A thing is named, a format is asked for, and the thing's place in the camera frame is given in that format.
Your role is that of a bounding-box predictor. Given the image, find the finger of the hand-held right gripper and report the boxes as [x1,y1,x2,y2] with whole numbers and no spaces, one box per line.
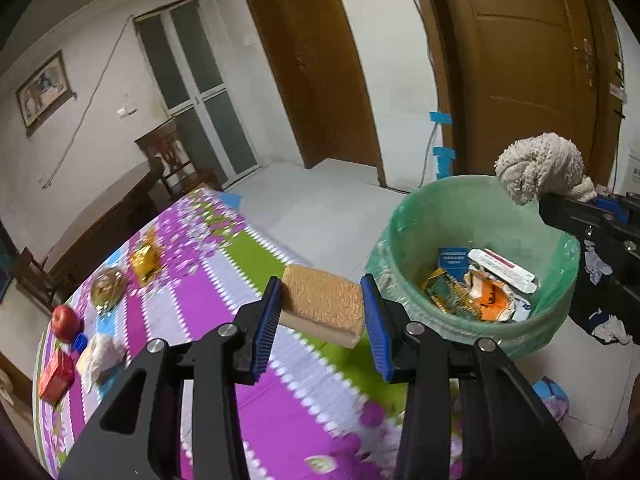
[595,196,630,223]
[539,192,640,261]

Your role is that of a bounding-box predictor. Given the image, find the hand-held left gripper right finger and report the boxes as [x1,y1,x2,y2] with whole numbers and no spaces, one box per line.
[360,274,586,480]

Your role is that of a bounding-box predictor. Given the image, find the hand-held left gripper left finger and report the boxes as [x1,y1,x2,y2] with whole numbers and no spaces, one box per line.
[59,275,283,480]

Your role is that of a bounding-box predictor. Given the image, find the beige terry towel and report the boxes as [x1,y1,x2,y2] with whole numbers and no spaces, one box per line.
[495,132,597,206]

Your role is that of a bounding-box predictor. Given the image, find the tan scouring sponge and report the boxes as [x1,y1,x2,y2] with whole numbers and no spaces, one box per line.
[277,264,366,348]

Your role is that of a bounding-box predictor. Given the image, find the dark blue gold box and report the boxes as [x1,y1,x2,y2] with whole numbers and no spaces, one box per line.
[437,246,471,281]

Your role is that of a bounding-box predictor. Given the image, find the green lined trash bin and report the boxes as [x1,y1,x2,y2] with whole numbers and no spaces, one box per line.
[365,175,581,361]

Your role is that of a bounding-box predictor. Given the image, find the crumpled bluish tissue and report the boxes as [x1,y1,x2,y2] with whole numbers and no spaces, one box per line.
[582,240,613,276]

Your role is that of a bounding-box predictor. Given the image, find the gold green wrapper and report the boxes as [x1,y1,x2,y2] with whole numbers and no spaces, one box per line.
[422,267,481,318]

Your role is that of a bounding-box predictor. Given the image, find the white box with red stripe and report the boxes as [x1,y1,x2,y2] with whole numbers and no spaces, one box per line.
[467,247,541,293]

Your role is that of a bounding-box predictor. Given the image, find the floral striped tablecloth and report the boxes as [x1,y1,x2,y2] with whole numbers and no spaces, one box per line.
[32,187,466,480]

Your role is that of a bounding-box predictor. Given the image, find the orange torn packet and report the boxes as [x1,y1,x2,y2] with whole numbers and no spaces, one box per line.
[467,270,516,321]

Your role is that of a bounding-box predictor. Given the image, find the crumpled white tissue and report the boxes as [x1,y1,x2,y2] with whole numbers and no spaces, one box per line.
[587,310,633,345]

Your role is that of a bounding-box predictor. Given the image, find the paper notice on door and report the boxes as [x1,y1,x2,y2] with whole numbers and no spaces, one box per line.
[607,60,628,101]

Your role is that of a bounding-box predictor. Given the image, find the golden snack packet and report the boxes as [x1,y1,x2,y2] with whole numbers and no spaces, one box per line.
[129,230,163,286]

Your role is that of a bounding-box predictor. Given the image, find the brown panelled wooden door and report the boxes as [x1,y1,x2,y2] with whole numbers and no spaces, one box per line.
[417,0,626,191]

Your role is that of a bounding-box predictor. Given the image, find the bun in clear wrapper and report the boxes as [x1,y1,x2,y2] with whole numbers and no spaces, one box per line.
[90,266,128,313]

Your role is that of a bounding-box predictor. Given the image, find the crumpled white napkin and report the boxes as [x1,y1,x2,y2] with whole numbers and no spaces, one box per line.
[75,332,126,393]

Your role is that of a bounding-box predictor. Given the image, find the blue purple cloth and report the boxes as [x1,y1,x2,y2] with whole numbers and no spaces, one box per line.
[532,377,571,423]

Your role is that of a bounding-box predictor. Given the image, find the dark wooden dining table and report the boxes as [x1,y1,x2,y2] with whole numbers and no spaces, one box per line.
[42,157,166,291]

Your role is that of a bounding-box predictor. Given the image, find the wooden chair with carved back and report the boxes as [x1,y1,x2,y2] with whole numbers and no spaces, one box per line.
[134,119,221,201]

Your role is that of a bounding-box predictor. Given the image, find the red apple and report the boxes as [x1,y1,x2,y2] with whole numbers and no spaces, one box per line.
[50,304,83,343]

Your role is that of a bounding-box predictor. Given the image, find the small red carton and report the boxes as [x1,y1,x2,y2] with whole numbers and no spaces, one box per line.
[37,349,76,406]

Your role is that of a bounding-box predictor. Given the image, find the small dark wooden chair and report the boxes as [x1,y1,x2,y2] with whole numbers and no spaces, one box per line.
[12,247,58,311]

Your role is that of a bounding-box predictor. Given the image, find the frosted glass double door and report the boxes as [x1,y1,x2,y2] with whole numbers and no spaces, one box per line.
[132,0,261,191]

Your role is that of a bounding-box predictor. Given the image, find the dark window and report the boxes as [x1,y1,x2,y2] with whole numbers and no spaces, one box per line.
[0,220,16,306]

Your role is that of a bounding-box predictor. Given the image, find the thin cable along door frame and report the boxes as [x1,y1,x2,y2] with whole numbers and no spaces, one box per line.
[405,0,441,186]

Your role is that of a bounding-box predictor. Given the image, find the framed wall picture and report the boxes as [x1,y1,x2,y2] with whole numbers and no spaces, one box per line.
[15,50,77,137]

